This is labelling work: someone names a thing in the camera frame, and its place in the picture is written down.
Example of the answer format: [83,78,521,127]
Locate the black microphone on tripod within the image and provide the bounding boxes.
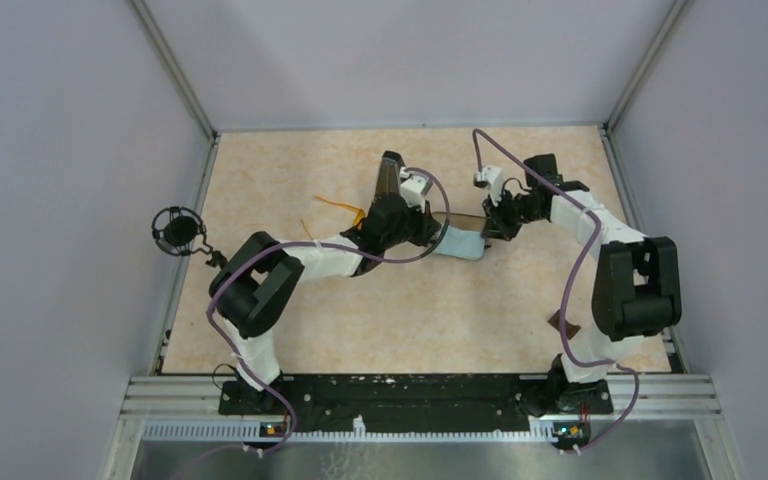
[151,206,228,269]

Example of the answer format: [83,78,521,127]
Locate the black glasses case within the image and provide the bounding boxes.
[449,213,489,250]

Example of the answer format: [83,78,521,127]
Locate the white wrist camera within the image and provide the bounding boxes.
[399,167,432,212]
[473,165,505,206]

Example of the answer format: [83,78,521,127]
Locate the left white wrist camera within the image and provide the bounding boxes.
[399,167,432,212]

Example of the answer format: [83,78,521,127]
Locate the black metronome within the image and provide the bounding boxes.
[369,150,408,213]

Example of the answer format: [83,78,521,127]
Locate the blue cleaning cloth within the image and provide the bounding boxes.
[433,226,486,261]

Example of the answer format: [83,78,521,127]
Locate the small brown holder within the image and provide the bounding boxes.
[547,310,581,339]

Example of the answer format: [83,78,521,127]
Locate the orange sunglasses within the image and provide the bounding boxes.
[299,194,367,241]

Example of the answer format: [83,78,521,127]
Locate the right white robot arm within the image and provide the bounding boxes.
[473,154,682,416]

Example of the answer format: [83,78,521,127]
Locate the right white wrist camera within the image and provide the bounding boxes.
[473,165,505,206]

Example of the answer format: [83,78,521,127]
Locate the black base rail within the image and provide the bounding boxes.
[218,373,614,435]

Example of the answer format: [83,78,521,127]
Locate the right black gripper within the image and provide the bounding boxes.
[481,187,544,242]

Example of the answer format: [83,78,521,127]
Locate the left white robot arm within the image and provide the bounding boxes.
[206,194,450,414]

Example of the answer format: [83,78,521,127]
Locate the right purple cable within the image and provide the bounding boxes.
[471,128,641,455]

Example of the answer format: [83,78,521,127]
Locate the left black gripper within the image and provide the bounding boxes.
[381,196,440,250]

